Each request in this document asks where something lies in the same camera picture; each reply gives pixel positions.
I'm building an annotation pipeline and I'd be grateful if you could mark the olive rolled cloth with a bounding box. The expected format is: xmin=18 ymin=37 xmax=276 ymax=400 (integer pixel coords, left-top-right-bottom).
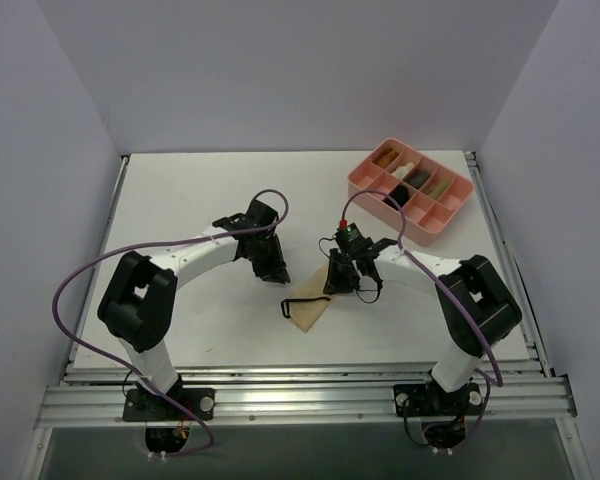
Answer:
xmin=423 ymin=180 xmax=452 ymax=200

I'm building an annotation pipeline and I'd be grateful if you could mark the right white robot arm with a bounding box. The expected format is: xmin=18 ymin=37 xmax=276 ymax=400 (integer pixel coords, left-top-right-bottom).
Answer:
xmin=323 ymin=223 xmax=522 ymax=413

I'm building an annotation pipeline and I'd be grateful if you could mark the thin black wire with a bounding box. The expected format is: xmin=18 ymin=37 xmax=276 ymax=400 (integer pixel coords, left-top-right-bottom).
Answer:
xmin=318 ymin=236 xmax=384 ymax=305

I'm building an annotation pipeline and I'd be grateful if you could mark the pink compartment organizer box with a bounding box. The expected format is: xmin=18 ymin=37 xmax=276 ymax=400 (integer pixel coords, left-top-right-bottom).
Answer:
xmin=348 ymin=138 xmax=474 ymax=247

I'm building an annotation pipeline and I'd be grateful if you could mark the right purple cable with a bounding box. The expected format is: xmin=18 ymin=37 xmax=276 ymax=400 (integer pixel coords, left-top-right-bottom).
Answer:
xmin=339 ymin=189 xmax=505 ymax=451

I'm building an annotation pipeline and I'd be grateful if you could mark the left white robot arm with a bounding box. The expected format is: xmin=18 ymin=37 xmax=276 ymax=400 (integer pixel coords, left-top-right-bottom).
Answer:
xmin=97 ymin=198 xmax=290 ymax=419

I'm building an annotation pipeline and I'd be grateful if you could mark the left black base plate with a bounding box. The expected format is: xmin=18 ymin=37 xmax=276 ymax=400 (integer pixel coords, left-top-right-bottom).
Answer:
xmin=122 ymin=386 xmax=216 ymax=422

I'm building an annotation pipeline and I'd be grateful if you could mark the white rolled cloth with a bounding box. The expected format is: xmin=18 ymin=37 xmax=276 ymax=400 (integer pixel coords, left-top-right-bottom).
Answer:
xmin=391 ymin=162 xmax=415 ymax=180

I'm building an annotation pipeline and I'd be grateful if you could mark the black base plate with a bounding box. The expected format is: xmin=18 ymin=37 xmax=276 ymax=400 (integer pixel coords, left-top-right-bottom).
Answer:
xmin=122 ymin=386 xmax=216 ymax=422
xmin=392 ymin=382 xmax=483 ymax=418

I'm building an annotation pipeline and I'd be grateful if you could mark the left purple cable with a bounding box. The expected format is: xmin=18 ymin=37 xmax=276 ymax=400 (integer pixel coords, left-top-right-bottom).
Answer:
xmin=52 ymin=189 xmax=290 ymax=457

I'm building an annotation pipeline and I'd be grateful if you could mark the aluminium rail frame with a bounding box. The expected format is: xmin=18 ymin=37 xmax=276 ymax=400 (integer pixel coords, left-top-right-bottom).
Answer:
xmin=29 ymin=151 xmax=578 ymax=479

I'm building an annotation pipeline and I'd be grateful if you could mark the purple cable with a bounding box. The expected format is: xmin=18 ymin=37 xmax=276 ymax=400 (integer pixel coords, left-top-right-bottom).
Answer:
xmin=52 ymin=189 xmax=290 ymax=457
xmin=339 ymin=189 xmax=505 ymax=451

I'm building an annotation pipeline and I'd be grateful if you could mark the beige underwear with navy trim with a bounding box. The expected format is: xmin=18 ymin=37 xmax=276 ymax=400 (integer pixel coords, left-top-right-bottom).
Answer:
xmin=280 ymin=264 xmax=334 ymax=333

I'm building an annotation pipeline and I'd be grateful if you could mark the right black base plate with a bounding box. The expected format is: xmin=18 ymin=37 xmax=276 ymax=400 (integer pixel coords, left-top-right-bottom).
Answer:
xmin=392 ymin=382 xmax=483 ymax=418

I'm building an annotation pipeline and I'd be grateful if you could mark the orange rolled cloth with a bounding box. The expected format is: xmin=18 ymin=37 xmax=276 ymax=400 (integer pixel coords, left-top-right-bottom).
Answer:
xmin=373 ymin=148 xmax=400 ymax=169

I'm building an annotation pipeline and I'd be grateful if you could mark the dark grey rolled cloth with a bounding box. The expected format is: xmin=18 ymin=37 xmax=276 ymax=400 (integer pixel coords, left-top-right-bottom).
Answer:
xmin=404 ymin=169 xmax=431 ymax=189

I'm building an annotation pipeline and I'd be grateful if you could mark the black rolled cloth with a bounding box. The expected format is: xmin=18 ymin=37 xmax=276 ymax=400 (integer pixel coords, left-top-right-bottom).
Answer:
xmin=384 ymin=183 xmax=410 ymax=210

